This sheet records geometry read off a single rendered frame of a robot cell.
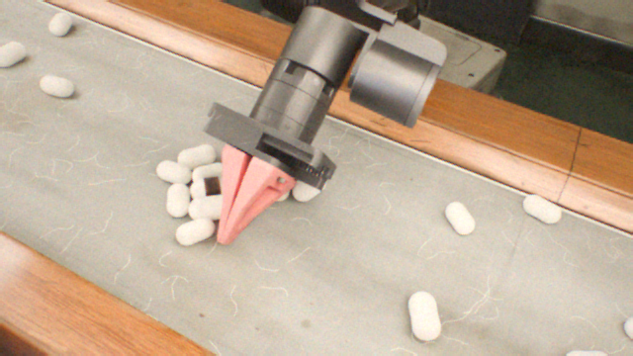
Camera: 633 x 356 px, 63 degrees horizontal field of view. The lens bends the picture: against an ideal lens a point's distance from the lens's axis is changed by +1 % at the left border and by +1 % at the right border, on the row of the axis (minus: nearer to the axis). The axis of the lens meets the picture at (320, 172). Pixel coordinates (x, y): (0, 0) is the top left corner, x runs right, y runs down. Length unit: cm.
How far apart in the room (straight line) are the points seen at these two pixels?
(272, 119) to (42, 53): 37
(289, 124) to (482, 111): 27
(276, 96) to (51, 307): 22
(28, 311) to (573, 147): 51
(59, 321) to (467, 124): 42
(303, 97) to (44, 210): 25
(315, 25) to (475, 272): 25
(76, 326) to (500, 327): 31
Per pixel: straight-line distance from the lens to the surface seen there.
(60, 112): 60
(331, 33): 42
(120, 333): 38
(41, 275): 42
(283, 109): 40
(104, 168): 52
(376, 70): 40
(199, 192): 46
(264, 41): 66
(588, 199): 56
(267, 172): 39
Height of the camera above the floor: 109
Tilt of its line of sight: 44 degrees down
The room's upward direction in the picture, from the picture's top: 8 degrees clockwise
